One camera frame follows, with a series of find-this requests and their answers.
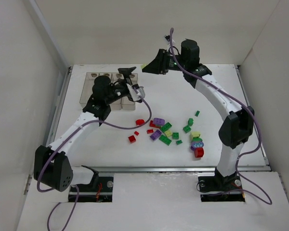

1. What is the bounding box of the green lego brick tall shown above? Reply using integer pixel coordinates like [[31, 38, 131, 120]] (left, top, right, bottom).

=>
[[188, 118, 194, 127]]

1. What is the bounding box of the green square lego brick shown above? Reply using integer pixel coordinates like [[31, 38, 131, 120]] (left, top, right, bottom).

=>
[[183, 125, 191, 133]]

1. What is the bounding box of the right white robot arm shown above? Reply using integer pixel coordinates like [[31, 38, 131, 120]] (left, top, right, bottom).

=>
[[142, 39, 254, 193]]

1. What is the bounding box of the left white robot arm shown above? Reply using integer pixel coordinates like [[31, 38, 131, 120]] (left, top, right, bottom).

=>
[[34, 67, 145, 192]]

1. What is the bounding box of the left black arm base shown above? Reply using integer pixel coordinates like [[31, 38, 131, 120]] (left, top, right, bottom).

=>
[[77, 173, 114, 203]]

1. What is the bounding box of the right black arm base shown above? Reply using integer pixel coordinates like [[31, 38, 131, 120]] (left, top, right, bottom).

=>
[[197, 175, 245, 202]]

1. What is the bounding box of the clear container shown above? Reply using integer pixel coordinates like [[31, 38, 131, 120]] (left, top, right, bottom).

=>
[[79, 72, 100, 107], [110, 73, 124, 110], [121, 73, 138, 111], [99, 72, 112, 81]]

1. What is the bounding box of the clear container far left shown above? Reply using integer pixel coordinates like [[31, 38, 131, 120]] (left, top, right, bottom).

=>
[[79, 72, 100, 107]]

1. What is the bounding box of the clear container far right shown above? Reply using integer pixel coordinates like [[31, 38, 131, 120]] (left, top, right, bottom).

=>
[[121, 73, 138, 111]]

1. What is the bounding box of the red round lego piece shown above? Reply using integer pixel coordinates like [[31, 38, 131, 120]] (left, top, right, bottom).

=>
[[135, 119, 145, 126]]

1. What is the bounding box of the red flat lego brick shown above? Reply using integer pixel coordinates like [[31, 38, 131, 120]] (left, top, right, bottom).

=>
[[149, 120, 161, 128]]

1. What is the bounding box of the purple rounded lego brick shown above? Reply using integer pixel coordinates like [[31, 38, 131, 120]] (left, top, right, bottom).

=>
[[153, 117, 165, 127]]

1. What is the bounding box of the small red lego brick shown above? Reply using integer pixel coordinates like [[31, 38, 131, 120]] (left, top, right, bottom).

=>
[[147, 129, 154, 134]]

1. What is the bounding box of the purple flat lego brick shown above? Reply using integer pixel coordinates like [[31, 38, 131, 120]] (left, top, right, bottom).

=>
[[150, 129, 162, 141]]

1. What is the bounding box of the red slope lego brick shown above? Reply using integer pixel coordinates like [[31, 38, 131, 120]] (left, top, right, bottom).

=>
[[128, 135, 137, 143]]

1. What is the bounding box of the yellow square lego brick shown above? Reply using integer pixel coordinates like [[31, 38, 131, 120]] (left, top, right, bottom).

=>
[[164, 130, 173, 137]]

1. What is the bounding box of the green long lego brick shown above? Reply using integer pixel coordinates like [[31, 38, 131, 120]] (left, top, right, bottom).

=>
[[159, 135, 171, 146]]

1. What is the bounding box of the green lettered lego brick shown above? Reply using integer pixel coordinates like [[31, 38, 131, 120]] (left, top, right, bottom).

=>
[[172, 132, 179, 140]]

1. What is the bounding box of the tiny green lego piece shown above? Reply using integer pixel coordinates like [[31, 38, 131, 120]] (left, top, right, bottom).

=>
[[176, 140, 183, 145]]

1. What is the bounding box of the yellow rounded lego brick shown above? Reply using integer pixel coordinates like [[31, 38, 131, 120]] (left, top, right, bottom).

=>
[[190, 131, 201, 140]]

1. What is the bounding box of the red cylinder lego brick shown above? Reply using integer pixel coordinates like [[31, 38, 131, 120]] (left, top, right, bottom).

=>
[[194, 147, 204, 158]]

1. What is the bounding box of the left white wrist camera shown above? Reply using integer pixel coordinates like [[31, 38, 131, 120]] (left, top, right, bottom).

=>
[[127, 84, 145, 103]]

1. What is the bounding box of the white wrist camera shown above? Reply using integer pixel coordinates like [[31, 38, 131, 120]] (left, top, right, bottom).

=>
[[127, 84, 145, 103], [163, 34, 175, 47]]

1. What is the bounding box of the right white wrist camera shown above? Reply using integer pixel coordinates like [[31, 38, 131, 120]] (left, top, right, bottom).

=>
[[163, 34, 175, 47]]

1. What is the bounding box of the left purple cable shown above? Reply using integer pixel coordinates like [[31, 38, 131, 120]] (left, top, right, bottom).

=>
[[36, 85, 152, 228]]

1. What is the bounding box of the purple cable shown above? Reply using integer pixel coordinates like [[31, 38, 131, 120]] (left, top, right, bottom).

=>
[[36, 85, 152, 228], [168, 27, 273, 206]]

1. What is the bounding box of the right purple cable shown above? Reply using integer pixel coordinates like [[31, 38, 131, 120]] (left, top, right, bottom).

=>
[[168, 27, 273, 206]]

